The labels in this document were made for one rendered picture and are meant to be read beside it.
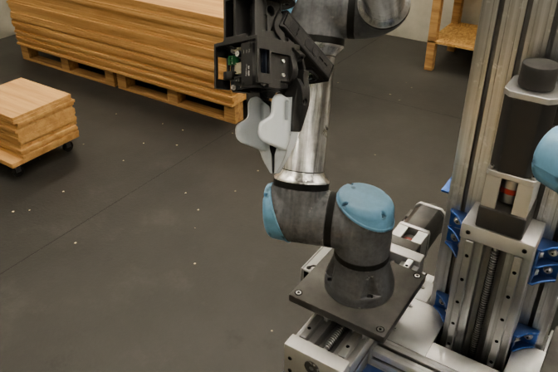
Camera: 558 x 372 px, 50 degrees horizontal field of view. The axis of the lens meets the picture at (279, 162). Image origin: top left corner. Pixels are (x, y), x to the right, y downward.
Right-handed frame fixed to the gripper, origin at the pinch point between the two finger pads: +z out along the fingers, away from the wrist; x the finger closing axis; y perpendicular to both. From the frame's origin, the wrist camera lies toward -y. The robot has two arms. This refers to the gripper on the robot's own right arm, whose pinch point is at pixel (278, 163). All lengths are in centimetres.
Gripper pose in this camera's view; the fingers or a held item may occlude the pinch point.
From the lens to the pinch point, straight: 71.3
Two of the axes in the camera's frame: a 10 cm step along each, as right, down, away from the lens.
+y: -6.7, 0.0, -7.4
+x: 7.4, -0.1, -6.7
